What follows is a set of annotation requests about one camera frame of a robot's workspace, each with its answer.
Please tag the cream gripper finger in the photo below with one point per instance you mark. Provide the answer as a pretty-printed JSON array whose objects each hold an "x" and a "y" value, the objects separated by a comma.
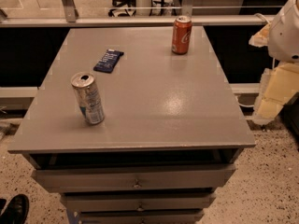
[
  {"x": 260, "y": 39},
  {"x": 277, "y": 87}
]

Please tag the orange coke can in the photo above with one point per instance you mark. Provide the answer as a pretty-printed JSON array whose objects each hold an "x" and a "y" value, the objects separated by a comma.
[{"x": 182, "y": 29}]

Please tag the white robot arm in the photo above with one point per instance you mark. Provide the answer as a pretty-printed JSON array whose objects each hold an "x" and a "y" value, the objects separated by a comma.
[{"x": 283, "y": 42}]

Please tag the silver blue energy drink can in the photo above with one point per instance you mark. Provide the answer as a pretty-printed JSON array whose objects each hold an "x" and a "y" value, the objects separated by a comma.
[{"x": 88, "y": 97}]

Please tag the grey drawer cabinet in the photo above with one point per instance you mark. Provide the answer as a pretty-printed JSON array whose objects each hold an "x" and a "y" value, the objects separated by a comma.
[{"x": 171, "y": 133}]

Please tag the black office chair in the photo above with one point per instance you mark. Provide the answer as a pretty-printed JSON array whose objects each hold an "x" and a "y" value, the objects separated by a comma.
[{"x": 122, "y": 8}]

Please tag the dark blue snack packet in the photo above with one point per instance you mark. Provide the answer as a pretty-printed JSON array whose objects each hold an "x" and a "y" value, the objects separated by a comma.
[{"x": 108, "y": 62}]

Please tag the black leather shoe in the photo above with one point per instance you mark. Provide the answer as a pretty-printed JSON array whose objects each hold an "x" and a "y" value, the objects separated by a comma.
[{"x": 16, "y": 211}]

